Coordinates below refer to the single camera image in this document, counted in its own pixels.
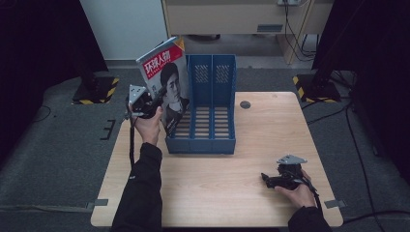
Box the black curtain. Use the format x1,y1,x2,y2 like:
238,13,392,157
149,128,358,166
310,0,410,187
0,0,109,162

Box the magazine with portrait cover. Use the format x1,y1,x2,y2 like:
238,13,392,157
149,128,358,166
135,36,191,136

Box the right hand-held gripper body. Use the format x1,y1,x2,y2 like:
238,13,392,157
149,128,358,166
276,154,308,191

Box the beige wooden cabinet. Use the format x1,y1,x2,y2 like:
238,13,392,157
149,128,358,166
161,0,335,66

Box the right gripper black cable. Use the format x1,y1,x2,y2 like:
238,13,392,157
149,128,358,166
288,170,324,214

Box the person's left hand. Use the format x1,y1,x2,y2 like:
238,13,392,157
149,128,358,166
132,105,164,147

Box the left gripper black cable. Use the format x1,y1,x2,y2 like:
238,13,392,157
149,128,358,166
124,96,137,181

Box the black stand with striped base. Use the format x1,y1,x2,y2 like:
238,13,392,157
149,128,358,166
291,64,342,104
71,62,121,106

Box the blue plastic file rack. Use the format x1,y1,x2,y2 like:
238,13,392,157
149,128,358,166
163,53,238,155

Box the person's right hand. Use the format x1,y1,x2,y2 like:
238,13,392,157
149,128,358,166
275,169,317,210

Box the grey tape strip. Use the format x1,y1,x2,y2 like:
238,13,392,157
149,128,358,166
323,199,347,210
86,198,109,211

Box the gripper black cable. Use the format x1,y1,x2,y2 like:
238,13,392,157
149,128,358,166
288,170,324,214
124,96,137,181

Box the black hanging cables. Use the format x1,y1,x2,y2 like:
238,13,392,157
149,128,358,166
282,0,319,63

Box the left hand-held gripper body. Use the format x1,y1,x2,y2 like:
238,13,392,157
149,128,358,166
128,83,160,120

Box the thin black floor cable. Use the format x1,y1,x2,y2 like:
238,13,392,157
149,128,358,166
31,104,53,124

